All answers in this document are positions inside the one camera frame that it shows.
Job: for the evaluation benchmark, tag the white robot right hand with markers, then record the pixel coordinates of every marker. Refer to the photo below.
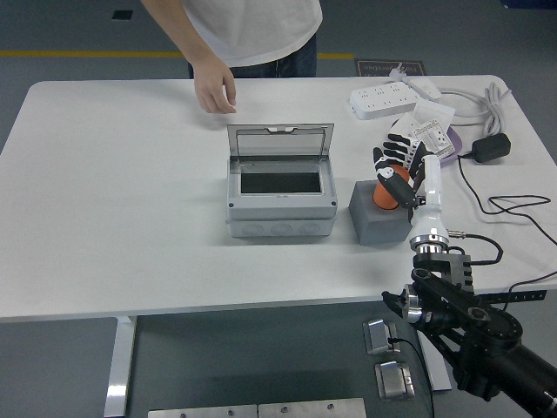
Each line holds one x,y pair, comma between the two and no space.
428,204

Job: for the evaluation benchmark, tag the person's right hand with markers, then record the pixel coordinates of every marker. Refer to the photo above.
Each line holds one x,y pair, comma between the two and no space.
215,89

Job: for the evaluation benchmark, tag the orange cylindrical battery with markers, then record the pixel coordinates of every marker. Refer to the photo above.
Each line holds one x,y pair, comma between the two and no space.
383,198

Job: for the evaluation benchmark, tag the transparent hinged box lid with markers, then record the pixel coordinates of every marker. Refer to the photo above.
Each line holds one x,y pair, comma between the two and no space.
280,141

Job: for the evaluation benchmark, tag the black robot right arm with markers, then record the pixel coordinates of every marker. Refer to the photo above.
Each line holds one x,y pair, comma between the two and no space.
483,322

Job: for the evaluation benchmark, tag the person's right forearm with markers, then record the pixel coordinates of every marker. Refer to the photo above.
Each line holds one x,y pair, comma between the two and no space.
183,30

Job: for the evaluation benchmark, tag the small white flat box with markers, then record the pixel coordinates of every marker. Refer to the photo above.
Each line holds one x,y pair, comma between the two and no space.
425,89

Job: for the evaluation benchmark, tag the metal floor socket box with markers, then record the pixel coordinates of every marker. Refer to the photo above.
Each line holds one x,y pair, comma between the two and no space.
391,381
378,335

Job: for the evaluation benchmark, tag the grey foam holder block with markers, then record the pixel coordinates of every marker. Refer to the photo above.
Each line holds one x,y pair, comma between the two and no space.
374,226

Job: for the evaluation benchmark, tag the person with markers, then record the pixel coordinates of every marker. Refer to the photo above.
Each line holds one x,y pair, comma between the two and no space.
261,26

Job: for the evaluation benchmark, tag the white socket panel packet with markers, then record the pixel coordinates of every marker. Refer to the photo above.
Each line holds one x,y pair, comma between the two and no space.
404,124

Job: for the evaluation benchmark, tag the black power adapter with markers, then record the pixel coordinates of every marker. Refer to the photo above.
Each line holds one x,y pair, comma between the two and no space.
491,148

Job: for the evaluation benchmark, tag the plain white square packet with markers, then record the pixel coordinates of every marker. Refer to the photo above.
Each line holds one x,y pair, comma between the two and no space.
435,114

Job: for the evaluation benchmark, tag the white power strip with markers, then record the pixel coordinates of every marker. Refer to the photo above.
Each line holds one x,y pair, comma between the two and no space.
380,100

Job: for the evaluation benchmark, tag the black square floor cover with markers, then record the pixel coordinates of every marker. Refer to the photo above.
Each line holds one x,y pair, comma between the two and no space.
122,14

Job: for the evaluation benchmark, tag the black under-table bar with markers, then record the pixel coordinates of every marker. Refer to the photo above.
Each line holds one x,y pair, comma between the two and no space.
522,296

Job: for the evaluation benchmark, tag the dark floor sign mat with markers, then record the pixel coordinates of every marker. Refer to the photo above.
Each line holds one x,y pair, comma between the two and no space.
389,69

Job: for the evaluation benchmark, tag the white table leg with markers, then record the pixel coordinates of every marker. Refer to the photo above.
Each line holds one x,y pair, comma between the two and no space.
439,374
119,370

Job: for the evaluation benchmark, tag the blue object edge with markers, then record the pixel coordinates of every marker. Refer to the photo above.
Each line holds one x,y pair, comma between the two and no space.
528,2

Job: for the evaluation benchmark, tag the metal floor plate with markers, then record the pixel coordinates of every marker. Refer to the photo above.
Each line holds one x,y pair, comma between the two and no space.
313,409
200,412

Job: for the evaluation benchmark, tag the packaged white wall socket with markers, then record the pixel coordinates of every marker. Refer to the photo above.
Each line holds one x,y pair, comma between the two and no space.
435,137

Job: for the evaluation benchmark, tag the grey plastic enclosure box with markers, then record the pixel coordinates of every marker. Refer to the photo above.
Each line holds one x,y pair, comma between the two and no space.
278,209

